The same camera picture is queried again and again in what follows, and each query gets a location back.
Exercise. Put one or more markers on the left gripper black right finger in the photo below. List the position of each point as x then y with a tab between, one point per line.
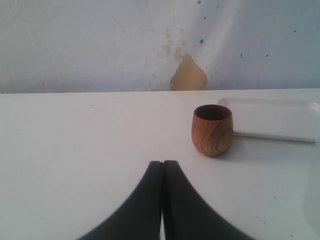
186	215

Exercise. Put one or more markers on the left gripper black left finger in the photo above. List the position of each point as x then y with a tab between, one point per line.
140	215

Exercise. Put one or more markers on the brown wooden cup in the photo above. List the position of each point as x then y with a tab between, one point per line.
212	130

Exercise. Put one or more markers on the white rectangular tray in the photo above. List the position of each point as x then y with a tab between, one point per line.
281	119

